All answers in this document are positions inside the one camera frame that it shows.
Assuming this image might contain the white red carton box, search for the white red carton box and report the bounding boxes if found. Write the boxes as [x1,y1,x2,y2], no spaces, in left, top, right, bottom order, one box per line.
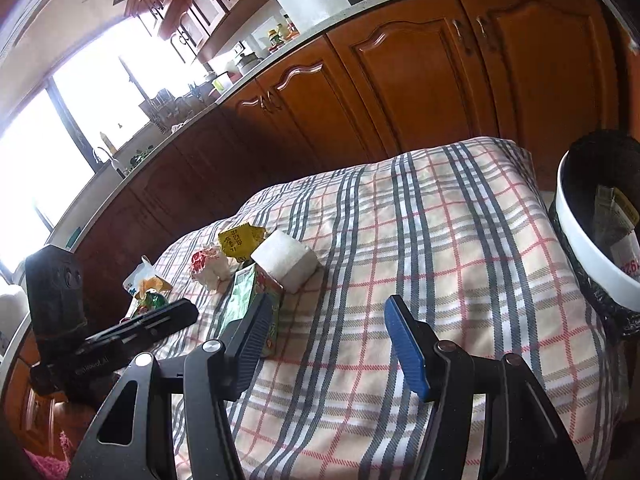
[611,231,640,281]

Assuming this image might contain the white trash bin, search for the white trash bin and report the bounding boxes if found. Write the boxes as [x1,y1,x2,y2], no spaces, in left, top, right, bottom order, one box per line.
[555,130,640,312]

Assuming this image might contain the black trash bag liner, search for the black trash bag liner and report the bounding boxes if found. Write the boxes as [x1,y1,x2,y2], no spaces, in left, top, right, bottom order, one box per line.
[548,128,640,344]

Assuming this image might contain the green snack packet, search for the green snack packet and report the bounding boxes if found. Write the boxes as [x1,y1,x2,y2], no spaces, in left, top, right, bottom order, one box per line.
[134,289,168,316]

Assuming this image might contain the red white crumpled paper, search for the red white crumpled paper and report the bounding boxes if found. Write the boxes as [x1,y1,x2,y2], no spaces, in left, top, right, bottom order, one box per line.
[190,246,231,289]

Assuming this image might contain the green tea box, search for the green tea box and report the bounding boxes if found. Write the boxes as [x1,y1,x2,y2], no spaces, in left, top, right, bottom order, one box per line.
[218,263,283,358]

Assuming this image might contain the yellow crumpled wrapper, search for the yellow crumpled wrapper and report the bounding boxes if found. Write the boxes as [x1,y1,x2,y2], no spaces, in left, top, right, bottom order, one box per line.
[218,223,267,263]

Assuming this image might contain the plaid tablecloth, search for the plaid tablecloth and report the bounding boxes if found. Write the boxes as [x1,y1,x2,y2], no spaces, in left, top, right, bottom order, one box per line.
[154,138,627,479]

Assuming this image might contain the white countertop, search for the white countertop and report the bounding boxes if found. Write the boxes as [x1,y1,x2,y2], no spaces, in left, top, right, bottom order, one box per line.
[0,0,591,361]

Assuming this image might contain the wooden lower cabinets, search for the wooden lower cabinets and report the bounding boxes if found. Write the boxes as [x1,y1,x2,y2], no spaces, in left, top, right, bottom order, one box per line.
[0,0,626,461]

